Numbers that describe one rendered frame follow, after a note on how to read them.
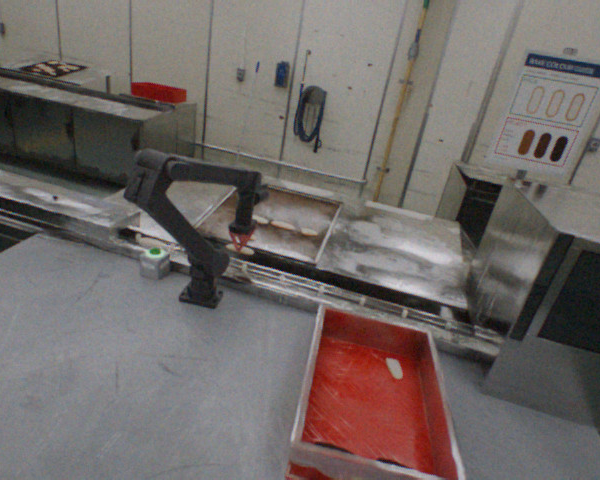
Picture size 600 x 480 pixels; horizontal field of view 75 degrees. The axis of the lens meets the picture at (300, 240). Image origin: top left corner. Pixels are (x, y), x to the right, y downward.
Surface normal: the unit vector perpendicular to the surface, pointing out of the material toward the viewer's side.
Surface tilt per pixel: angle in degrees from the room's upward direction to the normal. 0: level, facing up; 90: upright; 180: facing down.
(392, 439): 0
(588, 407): 90
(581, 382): 90
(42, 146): 90
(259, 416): 0
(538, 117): 90
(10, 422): 0
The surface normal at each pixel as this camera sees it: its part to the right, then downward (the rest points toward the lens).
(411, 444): 0.16, -0.89
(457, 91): -0.26, 0.37
